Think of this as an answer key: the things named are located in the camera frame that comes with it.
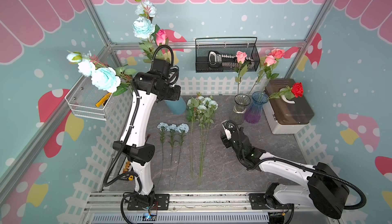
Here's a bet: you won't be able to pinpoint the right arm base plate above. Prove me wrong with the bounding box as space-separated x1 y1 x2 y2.
249 193 291 211

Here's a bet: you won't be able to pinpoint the single blue flower stem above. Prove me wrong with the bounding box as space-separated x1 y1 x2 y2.
157 123 169 183

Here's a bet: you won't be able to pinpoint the black wire basket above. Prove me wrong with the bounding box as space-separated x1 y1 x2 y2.
195 37 260 73

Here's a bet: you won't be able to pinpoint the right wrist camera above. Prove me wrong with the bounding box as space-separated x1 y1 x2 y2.
224 128 232 140

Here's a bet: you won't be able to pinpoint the flowers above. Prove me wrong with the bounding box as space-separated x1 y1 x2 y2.
197 92 211 185

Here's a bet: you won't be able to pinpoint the white wire basket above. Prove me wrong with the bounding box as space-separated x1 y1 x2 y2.
65 76 123 121

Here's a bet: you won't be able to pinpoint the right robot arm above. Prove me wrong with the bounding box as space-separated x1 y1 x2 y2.
220 121 367 220

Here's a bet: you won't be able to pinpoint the pink roses stem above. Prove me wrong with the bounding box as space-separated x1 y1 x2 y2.
234 51 279 94

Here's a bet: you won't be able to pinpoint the double blue carnation stem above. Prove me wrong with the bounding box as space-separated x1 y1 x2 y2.
167 123 189 187

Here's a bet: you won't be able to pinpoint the red rose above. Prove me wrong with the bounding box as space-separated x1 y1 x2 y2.
268 83 304 100

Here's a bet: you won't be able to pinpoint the clear glass vase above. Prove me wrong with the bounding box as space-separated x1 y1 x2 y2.
230 94 251 125

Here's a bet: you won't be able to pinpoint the white flower stem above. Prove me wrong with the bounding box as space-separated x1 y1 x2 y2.
201 97 218 126

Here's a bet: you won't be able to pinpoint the bit set tool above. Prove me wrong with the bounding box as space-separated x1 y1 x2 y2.
207 51 254 69

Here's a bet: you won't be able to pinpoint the purple glass vase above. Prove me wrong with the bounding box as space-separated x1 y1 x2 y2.
245 91 268 124

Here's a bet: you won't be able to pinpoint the yellow tool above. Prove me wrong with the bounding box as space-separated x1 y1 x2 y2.
96 93 112 108

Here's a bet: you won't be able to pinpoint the coral pink rose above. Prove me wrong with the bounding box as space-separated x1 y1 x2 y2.
271 49 285 59

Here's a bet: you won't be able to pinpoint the teal bouquet blue stem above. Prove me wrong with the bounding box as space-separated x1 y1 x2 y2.
66 52 138 96

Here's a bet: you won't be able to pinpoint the teal ceramic vase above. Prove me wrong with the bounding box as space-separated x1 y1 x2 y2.
164 97 187 115

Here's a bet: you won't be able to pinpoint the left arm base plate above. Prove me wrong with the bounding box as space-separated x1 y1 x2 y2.
127 193 170 211

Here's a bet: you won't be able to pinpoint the brown lid storage box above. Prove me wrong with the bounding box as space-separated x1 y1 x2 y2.
263 79 314 134

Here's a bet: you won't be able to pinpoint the pale blue flower stem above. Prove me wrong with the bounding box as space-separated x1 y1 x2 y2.
187 96 201 180

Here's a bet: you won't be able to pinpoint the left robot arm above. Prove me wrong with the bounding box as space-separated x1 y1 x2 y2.
103 45 181 210

